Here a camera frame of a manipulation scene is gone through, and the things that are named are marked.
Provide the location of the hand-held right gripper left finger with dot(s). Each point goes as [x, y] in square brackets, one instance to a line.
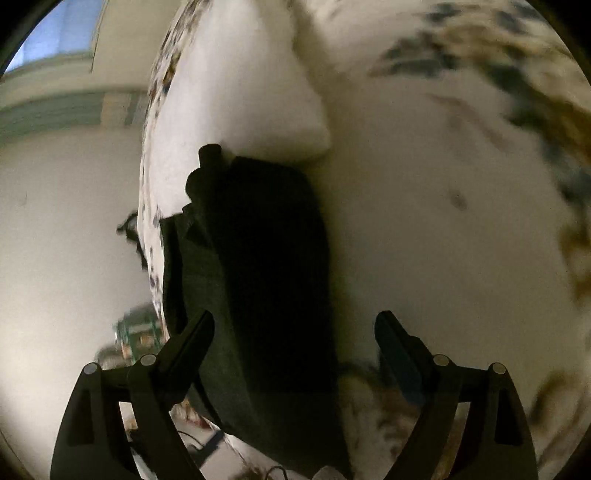
[194, 339]

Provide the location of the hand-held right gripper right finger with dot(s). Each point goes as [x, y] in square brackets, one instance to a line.
[406, 369]

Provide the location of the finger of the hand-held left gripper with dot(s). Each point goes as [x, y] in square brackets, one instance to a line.
[205, 177]

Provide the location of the dark striped sweater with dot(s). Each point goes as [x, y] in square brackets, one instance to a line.
[268, 300]

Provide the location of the black clothes pile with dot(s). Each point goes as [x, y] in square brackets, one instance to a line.
[131, 233]

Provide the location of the green storage shelf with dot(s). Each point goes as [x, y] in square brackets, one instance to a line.
[138, 330]

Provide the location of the white folded cloth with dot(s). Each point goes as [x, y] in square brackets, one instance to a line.
[244, 92]

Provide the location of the floral bed cover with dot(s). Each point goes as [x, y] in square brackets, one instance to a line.
[438, 230]

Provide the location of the green striped curtain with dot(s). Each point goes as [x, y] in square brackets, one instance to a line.
[60, 115]

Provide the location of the window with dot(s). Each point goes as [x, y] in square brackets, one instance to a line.
[55, 37]

